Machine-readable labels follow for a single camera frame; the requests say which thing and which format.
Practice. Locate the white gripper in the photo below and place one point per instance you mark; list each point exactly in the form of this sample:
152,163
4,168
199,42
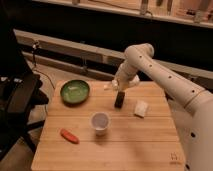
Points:
126,77

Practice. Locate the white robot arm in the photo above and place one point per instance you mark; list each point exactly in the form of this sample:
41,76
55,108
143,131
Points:
195,99

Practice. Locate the green ceramic bowl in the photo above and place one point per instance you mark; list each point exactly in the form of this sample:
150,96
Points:
75,91

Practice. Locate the black rectangular block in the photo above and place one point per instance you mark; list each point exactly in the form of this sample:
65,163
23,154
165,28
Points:
119,100

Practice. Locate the white sponge block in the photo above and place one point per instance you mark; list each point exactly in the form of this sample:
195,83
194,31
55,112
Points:
141,109

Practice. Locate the wooden table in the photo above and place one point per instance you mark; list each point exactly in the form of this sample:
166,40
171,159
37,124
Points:
131,143

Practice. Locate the orange carrot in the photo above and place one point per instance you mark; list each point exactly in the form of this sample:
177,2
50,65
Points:
69,136

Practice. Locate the black office chair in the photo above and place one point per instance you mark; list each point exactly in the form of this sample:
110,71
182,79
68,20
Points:
19,91

